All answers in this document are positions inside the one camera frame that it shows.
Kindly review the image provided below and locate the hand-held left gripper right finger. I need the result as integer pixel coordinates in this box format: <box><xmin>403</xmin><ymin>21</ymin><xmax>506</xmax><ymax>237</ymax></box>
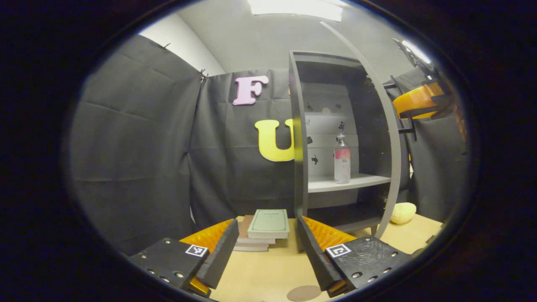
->
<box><xmin>297</xmin><ymin>216</ymin><xmax>414</xmax><ymax>298</ymax></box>

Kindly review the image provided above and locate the black backdrop cloth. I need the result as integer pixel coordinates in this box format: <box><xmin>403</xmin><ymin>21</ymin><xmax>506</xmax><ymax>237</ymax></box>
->
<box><xmin>67</xmin><ymin>34</ymin><xmax>470</xmax><ymax>256</ymax></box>

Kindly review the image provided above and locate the long ceiling light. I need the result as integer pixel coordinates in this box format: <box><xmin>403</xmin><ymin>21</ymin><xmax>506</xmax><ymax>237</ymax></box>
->
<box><xmin>248</xmin><ymin>0</ymin><xmax>344</xmax><ymax>22</ymax></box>
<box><xmin>401</xmin><ymin>39</ymin><xmax>433</xmax><ymax>64</ymax></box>

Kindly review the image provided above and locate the brown round coaster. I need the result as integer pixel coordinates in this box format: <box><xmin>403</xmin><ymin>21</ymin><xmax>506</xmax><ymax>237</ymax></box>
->
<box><xmin>287</xmin><ymin>285</ymin><xmax>323</xmax><ymax>302</ymax></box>

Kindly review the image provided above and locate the green cover book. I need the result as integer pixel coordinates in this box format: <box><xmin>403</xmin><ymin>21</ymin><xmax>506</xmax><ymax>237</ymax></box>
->
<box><xmin>248</xmin><ymin>209</ymin><xmax>290</xmax><ymax>240</ymax></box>

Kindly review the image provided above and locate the brown cover book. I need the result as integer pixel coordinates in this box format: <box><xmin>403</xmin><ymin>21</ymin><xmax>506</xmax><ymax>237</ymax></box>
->
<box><xmin>237</xmin><ymin>215</ymin><xmax>276</xmax><ymax>245</ymax></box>

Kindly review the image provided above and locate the black door handle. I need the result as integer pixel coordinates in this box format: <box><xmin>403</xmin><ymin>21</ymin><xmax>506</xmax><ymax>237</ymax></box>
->
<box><xmin>383</xmin><ymin>75</ymin><xmax>418</xmax><ymax>141</ymax></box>

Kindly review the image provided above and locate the clear bottle with pink label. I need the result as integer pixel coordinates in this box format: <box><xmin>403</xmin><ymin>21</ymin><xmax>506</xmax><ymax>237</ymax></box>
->
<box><xmin>334</xmin><ymin>133</ymin><xmax>351</xmax><ymax>184</ymax></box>

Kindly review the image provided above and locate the pale yellow bread roll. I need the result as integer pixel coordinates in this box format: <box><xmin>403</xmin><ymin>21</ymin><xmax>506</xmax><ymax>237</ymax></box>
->
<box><xmin>390</xmin><ymin>203</ymin><xmax>417</xmax><ymax>225</ymax></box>

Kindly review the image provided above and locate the dark grey cabinet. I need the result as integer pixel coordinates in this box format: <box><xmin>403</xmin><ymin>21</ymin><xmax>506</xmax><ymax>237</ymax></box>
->
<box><xmin>289</xmin><ymin>50</ymin><xmax>393</xmax><ymax>235</ymax></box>

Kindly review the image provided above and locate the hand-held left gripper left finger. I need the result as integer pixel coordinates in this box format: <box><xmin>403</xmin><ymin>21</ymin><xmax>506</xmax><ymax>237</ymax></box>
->
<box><xmin>128</xmin><ymin>219</ymin><xmax>240</xmax><ymax>299</ymax></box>

